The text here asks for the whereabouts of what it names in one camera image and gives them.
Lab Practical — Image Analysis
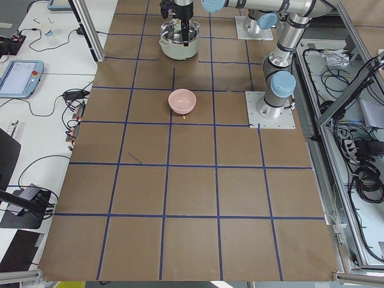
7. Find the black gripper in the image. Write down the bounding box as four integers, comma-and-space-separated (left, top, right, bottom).
160, 0, 193, 47

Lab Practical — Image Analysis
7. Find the glass pot lid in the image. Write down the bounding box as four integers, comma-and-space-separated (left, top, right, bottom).
160, 19, 200, 44

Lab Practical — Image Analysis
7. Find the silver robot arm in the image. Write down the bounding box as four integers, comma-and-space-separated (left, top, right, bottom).
243, 9, 277, 35
201, 0, 339, 119

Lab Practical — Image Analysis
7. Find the pale green cooking pot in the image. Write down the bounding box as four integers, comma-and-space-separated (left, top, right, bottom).
159, 29, 200, 60

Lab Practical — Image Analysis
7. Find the pink bowl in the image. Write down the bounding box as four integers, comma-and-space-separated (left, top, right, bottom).
168, 89, 197, 115

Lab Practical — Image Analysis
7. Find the blue teach pendant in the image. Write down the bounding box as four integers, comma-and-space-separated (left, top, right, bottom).
1, 60, 44, 99
47, 0, 72, 12

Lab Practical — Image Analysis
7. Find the paper cup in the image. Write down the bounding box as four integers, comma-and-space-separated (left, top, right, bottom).
41, 23, 53, 37

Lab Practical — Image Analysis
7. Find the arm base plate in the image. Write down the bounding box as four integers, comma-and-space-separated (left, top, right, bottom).
245, 91, 296, 130
235, 16, 277, 41

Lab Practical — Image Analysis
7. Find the aluminium frame post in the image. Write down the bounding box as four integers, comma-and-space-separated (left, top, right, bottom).
68, 0, 105, 63

